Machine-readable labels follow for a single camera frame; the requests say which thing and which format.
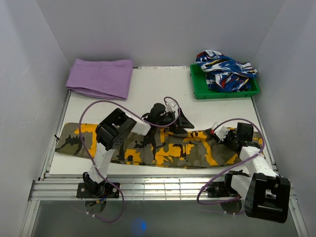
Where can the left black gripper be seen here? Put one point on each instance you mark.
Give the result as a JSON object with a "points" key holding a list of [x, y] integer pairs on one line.
{"points": [[183, 123]]}

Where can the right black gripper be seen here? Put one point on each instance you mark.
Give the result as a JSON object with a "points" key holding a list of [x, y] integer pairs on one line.
{"points": [[229, 134]]}

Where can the camouflage cargo trousers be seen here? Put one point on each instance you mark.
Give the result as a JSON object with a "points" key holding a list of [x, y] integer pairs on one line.
{"points": [[158, 148]]}

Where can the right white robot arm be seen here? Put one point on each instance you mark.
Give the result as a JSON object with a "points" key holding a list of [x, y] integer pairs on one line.
{"points": [[266, 194]]}

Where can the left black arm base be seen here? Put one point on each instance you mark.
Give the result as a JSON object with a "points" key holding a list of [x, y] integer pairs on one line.
{"points": [[102, 190]]}

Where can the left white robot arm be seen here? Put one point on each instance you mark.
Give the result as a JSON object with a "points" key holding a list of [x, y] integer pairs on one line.
{"points": [[126, 138]]}

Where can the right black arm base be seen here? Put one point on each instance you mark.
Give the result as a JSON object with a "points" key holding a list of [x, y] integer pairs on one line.
{"points": [[221, 190]]}

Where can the folded purple trousers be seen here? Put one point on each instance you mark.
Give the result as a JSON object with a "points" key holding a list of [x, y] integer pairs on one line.
{"points": [[101, 79]]}

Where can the green plastic bin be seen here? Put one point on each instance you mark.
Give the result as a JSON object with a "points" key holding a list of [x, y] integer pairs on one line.
{"points": [[202, 92]]}

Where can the blue white patterned garment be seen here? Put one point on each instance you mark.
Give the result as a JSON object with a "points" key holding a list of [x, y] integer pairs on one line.
{"points": [[225, 74]]}

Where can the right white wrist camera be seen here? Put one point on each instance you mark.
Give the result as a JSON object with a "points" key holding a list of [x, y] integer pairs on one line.
{"points": [[219, 132]]}

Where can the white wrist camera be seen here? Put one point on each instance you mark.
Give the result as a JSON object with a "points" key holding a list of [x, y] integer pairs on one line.
{"points": [[219, 132], [171, 106]]}

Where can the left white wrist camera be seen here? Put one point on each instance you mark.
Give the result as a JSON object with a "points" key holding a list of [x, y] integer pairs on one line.
{"points": [[171, 106]]}

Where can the aluminium front rail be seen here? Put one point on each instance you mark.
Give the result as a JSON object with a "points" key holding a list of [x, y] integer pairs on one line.
{"points": [[134, 187]]}

